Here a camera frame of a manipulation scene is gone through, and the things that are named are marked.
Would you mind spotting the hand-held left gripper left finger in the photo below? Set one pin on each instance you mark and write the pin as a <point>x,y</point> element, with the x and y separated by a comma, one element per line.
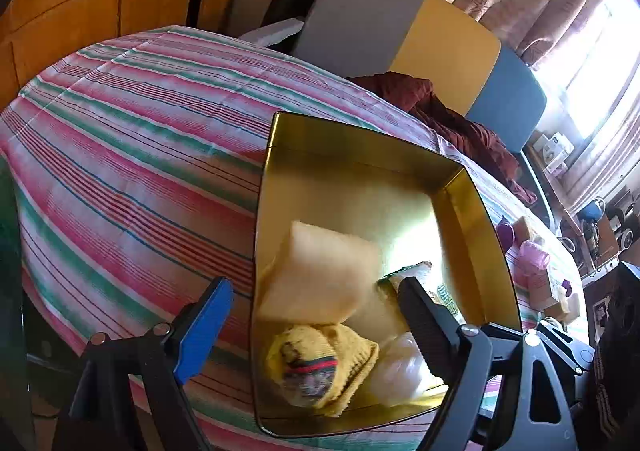
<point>205,326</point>

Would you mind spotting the white plastic bag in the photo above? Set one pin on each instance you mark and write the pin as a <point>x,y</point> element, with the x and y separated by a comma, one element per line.
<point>400,371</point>

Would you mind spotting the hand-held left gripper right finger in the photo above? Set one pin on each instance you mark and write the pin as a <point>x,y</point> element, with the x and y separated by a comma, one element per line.
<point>425,326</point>

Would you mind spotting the grey yellow blue sofa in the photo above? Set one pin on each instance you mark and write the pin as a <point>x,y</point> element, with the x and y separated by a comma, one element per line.
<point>440,36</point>

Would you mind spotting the gold metal tin box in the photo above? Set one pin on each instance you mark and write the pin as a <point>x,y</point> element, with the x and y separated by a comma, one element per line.
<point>350,181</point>

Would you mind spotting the blue chair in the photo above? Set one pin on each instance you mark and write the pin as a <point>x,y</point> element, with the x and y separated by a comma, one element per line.
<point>591,210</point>

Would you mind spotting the purple plastic object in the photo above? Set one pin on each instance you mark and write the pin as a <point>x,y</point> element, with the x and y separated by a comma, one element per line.
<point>505,233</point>

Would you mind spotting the purple product box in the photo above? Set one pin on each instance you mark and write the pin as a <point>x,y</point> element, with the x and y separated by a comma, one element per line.
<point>559,168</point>

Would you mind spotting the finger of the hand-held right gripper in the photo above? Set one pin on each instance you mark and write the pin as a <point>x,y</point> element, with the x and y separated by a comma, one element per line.
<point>567,346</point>

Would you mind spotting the wooden wardrobe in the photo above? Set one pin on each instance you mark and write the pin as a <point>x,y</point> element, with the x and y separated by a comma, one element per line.
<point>75,6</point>

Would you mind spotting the knitted sock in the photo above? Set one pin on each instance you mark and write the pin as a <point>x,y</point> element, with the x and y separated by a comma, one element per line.
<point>345,356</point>

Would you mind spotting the white foam piece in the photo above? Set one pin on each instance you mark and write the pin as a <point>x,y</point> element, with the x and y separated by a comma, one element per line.
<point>275,31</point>

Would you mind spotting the pink plastic jar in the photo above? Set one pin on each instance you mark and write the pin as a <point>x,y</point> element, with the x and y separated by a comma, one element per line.
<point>535,256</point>

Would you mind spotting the maroon jacket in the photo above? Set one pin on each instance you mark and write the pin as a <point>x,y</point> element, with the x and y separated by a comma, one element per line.
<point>470,136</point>

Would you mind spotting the brown cardboard box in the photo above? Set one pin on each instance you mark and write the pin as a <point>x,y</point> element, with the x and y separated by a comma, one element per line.
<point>545,288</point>

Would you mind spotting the wooden desk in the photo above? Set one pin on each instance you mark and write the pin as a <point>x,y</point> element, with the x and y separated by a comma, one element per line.
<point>565,201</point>

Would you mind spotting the white product box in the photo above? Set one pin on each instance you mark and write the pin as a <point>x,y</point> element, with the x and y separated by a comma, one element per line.
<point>552,146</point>

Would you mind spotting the small printed carton box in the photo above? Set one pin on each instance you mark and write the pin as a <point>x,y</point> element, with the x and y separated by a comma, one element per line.
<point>446,297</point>

